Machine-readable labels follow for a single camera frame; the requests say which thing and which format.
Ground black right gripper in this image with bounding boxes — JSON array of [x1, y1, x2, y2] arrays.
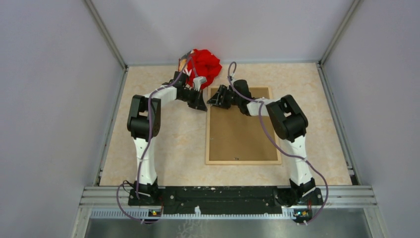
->
[[207, 85, 241, 110]]

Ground light wooden picture frame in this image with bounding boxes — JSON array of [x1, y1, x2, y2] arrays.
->
[[205, 86, 282, 166]]

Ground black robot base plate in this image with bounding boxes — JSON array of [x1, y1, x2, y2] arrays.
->
[[128, 186, 323, 207]]

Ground red crumpled cloth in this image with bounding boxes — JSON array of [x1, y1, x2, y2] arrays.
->
[[178, 49, 222, 90]]

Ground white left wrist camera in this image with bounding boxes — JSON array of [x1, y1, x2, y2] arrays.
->
[[193, 76, 207, 91]]

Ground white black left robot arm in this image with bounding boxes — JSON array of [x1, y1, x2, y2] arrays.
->
[[127, 71, 207, 205]]

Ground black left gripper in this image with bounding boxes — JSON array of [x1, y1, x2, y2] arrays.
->
[[178, 87, 208, 112]]

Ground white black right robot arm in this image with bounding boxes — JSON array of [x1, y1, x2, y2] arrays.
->
[[207, 77, 324, 207]]

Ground aluminium rail front edge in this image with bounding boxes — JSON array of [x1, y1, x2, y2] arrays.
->
[[72, 185, 390, 238]]

